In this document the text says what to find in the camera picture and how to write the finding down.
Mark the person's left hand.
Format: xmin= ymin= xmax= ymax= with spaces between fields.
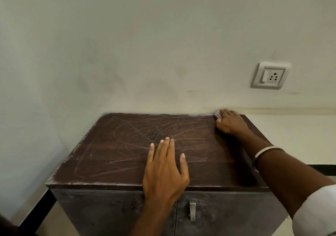
xmin=142 ymin=137 xmax=190 ymax=203

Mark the person's right hand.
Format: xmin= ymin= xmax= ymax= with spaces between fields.
xmin=215 ymin=109 xmax=250 ymax=137

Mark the person's left forearm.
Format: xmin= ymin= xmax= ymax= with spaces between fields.
xmin=128 ymin=200 xmax=181 ymax=236

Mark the person's right forearm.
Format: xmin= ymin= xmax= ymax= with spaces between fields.
xmin=236 ymin=129 xmax=336 ymax=220

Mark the dark brown wooden cabinet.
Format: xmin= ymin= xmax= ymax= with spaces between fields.
xmin=45 ymin=112 xmax=289 ymax=236

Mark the white bangle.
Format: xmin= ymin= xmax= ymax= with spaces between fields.
xmin=253 ymin=146 xmax=286 ymax=171

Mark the white sleeve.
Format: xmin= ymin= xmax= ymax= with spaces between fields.
xmin=292 ymin=184 xmax=336 ymax=236

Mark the silver metal door handle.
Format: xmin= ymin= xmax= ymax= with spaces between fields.
xmin=189 ymin=201 xmax=197 ymax=221

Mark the white wall socket switch plate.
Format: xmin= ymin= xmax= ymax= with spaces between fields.
xmin=251 ymin=62 xmax=291 ymax=90

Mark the cabinet door with handle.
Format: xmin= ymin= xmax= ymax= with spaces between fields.
xmin=175 ymin=191 xmax=288 ymax=236

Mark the cabinet door without handle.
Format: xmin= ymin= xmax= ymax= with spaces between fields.
xmin=51 ymin=189 xmax=177 ymax=236

